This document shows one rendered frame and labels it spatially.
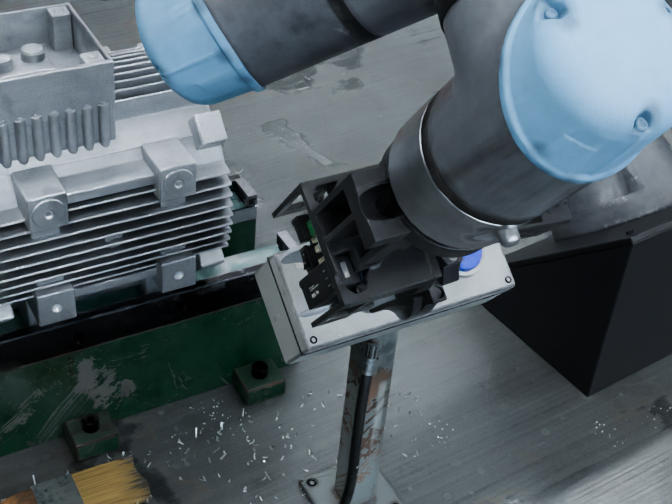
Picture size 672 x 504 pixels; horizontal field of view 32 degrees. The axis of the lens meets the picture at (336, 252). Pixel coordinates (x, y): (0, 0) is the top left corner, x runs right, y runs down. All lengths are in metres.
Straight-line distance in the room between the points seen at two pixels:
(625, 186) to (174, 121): 0.47
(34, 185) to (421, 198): 0.39
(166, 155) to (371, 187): 0.34
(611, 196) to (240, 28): 0.67
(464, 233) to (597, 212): 0.62
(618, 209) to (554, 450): 0.24
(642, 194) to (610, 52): 0.71
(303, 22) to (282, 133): 0.89
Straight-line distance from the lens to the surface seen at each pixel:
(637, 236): 1.02
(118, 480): 1.01
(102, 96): 0.88
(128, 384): 1.04
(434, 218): 0.55
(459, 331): 1.17
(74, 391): 1.02
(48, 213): 0.86
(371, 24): 0.54
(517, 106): 0.46
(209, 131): 0.91
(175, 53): 0.57
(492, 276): 0.84
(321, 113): 1.48
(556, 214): 0.69
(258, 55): 0.56
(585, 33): 0.46
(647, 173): 1.17
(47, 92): 0.86
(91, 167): 0.89
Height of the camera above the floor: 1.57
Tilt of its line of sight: 38 degrees down
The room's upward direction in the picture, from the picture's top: 6 degrees clockwise
